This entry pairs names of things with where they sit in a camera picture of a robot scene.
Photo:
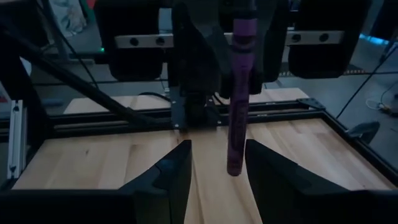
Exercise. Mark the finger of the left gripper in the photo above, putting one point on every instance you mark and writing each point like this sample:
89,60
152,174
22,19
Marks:
272,46
199,56

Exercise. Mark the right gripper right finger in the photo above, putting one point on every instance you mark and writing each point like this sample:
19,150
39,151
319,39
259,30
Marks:
280,186

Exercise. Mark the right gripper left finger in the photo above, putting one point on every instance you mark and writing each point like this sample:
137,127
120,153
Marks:
168,186

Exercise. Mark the purple crayon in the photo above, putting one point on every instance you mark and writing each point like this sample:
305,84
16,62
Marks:
239,124

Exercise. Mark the clear plastic bag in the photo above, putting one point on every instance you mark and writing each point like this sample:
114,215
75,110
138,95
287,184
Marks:
70,17

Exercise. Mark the hazard striped floor mat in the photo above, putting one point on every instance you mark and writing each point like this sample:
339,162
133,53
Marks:
354,71

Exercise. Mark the silver aluminium rig post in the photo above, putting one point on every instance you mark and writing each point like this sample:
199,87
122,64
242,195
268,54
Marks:
17,140

